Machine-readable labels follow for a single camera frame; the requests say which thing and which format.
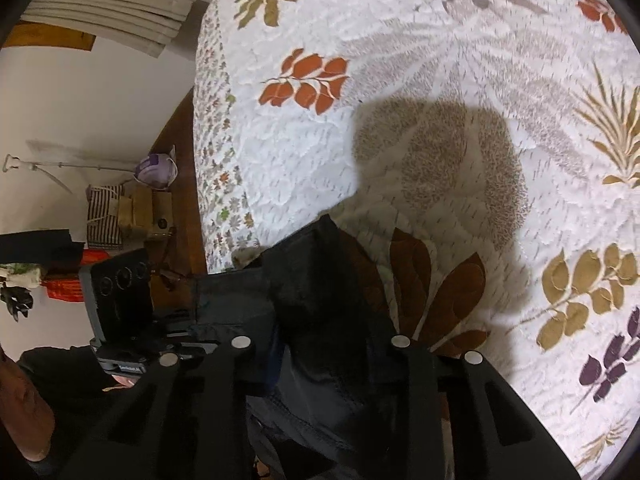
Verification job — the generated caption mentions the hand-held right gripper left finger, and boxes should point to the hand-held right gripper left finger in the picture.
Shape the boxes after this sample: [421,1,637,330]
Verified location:
[55,335,258,480]

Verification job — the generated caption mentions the red cloth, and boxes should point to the red cloth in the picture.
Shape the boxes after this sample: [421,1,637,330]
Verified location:
[42,249,96,304]

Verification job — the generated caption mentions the beige pleated curtain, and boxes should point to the beige pleated curtain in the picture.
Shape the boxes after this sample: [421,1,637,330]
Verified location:
[20,0,195,59]

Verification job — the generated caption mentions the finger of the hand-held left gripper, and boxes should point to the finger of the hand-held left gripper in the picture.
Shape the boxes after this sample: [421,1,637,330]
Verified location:
[150,317,223,356]

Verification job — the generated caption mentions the purple and white bag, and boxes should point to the purple and white bag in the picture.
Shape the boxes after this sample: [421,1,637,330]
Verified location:
[134,146,179,191]

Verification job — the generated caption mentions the white floral quilt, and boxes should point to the white floral quilt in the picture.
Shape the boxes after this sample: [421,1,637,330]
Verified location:
[192,0,640,480]

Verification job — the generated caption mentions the black cloth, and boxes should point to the black cloth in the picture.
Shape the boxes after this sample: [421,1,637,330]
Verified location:
[0,229,86,266]

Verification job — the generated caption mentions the brown cardboard box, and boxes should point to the brown cardboard box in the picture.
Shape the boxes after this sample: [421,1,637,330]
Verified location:
[119,187,175,242]

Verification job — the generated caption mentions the wooden framed window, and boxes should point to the wooden framed window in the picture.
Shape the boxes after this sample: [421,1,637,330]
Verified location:
[5,0,136,52]

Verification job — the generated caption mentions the striped cloth bag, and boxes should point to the striped cloth bag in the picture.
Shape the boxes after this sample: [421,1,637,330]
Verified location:
[86,184,125,249]

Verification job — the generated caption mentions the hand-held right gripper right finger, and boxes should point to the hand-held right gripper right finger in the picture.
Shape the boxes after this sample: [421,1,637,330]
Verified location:
[390,334,583,480]

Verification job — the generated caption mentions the person's left forearm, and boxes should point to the person's left forearm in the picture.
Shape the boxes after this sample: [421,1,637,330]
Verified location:
[0,345,146,480]

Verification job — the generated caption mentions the black quilted pants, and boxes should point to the black quilted pants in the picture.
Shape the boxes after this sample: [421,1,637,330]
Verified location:
[192,214,451,480]

